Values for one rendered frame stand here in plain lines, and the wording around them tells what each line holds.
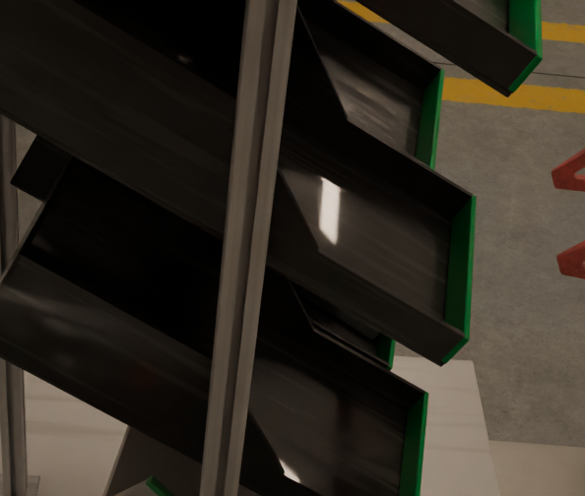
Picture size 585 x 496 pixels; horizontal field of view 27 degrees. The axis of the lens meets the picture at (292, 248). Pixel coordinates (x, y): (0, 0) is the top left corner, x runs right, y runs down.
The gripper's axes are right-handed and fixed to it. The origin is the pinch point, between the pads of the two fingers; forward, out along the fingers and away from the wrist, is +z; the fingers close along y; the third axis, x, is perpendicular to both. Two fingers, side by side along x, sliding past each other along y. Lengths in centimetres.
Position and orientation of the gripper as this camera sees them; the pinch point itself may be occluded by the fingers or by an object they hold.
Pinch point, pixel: (567, 217)
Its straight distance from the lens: 84.0
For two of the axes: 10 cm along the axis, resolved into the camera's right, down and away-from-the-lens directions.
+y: -1.3, 6.0, -7.9
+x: 3.2, 7.8, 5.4
